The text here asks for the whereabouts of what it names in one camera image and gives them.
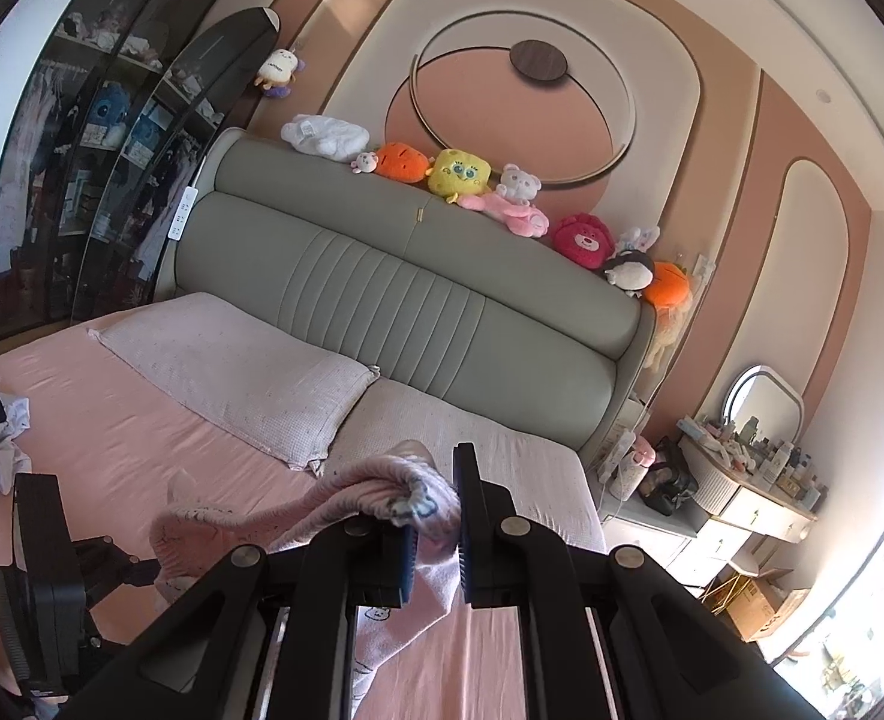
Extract dark glass door wardrobe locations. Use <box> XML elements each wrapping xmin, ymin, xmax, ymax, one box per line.
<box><xmin>0</xmin><ymin>0</ymin><xmax>282</xmax><ymax>346</ymax></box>

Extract yellow sponge plush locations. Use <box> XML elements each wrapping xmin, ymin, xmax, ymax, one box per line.
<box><xmin>428</xmin><ymin>148</ymin><xmax>494</xmax><ymax>207</ymax></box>

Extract bed with pink sheet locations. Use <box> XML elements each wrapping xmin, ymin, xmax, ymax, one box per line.
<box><xmin>0</xmin><ymin>292</ymin><xmax>608</xmax><ymax>720</ymax></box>

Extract grey padded headboard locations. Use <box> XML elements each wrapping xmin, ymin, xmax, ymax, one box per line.
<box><xmin>173</xmin><ymin>131</ymin><xmax>657</xmax><ymax>458</ymax></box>

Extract white stool with gold legs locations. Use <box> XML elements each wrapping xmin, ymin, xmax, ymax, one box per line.
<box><xmin>700</xmin><ymin>547</ymin><xmax>762</xmax><ymax>608</ymax></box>

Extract orange carrot plush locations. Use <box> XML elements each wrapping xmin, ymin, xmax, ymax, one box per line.
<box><xmin>373</xmin><ymin>142</ymin><xmax>435</xmax><ymax>182</ymax></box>
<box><xmin>643</xmin><ymin>260</ymin><xmax>694</xmax><ymax>312</ymax></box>

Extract white nightstand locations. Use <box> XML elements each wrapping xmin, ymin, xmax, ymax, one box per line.
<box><xmin>599</xmin><ymin>495</ymin><xmax>698</xmax><ymax>586</ymax></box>

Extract toast plush with purple limbs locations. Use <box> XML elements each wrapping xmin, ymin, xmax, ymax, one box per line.
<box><xmin>253</xmin><ymin>47</ymin><xmax>306</xmax><ymax>100</ymax></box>

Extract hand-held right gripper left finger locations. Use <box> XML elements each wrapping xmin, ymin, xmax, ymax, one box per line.
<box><xmin>56</xmin><ymin>514</ymin><xmax>419</xmax><ymax>720</ymax></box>

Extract white rabbit plush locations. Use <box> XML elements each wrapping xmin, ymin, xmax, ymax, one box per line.
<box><xmin>613</xmin><ymin>225</ymin><xmax>662</xmax><ymax>260</ymax></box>

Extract black bag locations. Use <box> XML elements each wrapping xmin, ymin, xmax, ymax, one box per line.
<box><xmin>637</xmin><ymin>436</ymin><xmax>702</xmax><ymax>517</ymax></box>

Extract pink long plush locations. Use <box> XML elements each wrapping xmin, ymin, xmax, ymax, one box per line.
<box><xmin>457</xmin><ymin>191</ymin><xmax>552</xmax><ymax>241</ymax></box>

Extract cardboard box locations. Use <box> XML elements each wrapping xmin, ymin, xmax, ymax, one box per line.
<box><xmin>727</xmin><ymin>566</ymin><xmax>814</xmax><ymax>642</ymax></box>

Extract pink bear print pajama pants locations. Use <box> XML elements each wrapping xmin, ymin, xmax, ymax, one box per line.
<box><xmin>148</xmin><ymin>441</ymin><xmax>525</xmax><ymax>720</ymax></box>

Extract black white penguin plush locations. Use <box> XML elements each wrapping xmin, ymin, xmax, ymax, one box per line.
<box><xmin>605</xmin><ymin>250</ymin><xmax>657</xmax><ymax>299</ymax></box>

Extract white vanity desk with drawers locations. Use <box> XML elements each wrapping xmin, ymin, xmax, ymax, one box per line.
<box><xmin>678</xmin><ymin>435</ymin><xmax>822</xmax><ymax>593</ymax></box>

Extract white bottle with pink cap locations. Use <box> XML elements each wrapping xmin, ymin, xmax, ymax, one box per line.
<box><xmin>614</xmin><ymin>439</ymin><xmax>657</xmax><ymax>500</ymax></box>

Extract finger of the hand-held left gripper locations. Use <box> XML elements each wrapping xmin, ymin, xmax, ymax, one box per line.
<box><xmin>74</xmin><ymin>535</ymin><xmax>160</xmax><ymax>595</ymax></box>

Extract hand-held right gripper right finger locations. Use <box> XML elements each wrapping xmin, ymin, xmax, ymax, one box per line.
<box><xmin>452</xmin><ymin>442</ymin><xmax>825</xmax><ymax>720</ymax></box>

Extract red bear plush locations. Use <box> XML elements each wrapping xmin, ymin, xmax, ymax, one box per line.
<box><xmin>549</xmin><ymin>214</ymin><xmax>609</xmax><ymax>271</ymax></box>

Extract rounded vanity mirror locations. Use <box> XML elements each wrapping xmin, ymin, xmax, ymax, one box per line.
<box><xmin>721</xmin><ymin>364</ymin><xmax>807</xmax><ymax>455</ymax></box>

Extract white bear plush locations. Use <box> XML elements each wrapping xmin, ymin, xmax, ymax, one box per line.
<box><xmin>496</xmin><ymin>163</ymin><xmax>542</xmax><ymax>203</ymax></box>

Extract group of cosmetic bottles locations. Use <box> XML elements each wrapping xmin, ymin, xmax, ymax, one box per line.
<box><xmin>742</xmin><ymin>414</ymin><xmax>827</xmax><ymax>515</ymax></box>

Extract pinkish grey waffle pillow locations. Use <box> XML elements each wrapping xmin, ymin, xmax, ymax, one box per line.
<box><xmin>320</xmin><ymin>379</ymin><xmax>608</xmax><ymax>548</ymax></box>
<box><xmin>88</xmin><ymin>292</ymin><xmax>381</xmax><ymax>475</ymax></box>

